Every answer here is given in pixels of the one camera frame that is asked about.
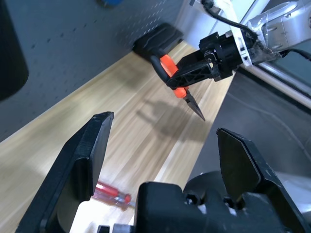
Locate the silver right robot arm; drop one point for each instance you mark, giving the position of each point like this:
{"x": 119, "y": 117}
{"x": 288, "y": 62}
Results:
{"x": 279, "y": 24}

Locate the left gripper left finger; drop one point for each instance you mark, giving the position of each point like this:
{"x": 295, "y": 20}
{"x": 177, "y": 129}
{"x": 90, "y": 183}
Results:
{"x": 80, "y": 157}

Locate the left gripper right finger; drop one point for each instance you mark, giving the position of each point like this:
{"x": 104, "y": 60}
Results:
{"x": 243, "y": 170}

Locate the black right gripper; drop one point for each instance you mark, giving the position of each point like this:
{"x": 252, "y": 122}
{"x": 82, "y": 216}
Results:
{"x": 226, "y": 53}

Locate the black ribbed tool case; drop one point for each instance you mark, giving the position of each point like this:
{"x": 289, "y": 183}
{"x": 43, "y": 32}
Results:
{"x": 155, "y": 38}

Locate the dark grey pegboard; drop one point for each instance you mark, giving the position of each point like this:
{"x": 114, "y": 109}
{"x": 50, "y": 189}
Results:
{"x": 85, "y": 36}

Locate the black plastic cup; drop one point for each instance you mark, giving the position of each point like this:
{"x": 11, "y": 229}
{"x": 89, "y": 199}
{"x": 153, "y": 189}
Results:
{"x": 12, "y": 60}

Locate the white shelf frame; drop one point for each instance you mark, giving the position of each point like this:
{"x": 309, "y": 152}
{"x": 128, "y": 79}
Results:
{"x": 286, "y": 85}

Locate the orange black needle-nose pliers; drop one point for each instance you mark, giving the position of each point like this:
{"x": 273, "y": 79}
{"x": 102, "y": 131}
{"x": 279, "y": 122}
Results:
{"x": 167, "y": 65}

